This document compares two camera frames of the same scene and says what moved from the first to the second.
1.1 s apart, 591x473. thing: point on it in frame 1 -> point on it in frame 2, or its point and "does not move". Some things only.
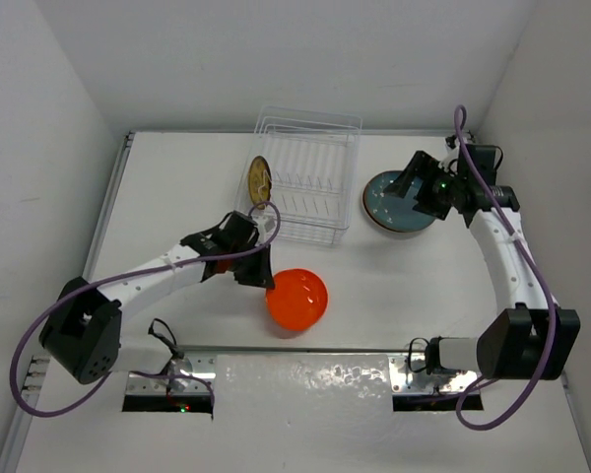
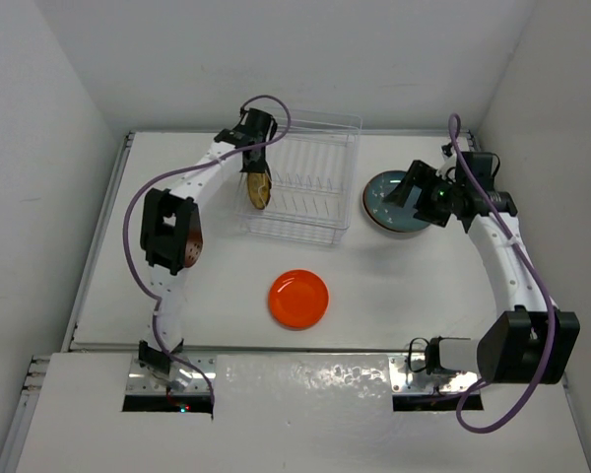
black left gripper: [261, 275] -> [253, 168]
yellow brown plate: [259, 181] does not move
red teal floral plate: [392, 212] does not move
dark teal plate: [392, 212] does not move
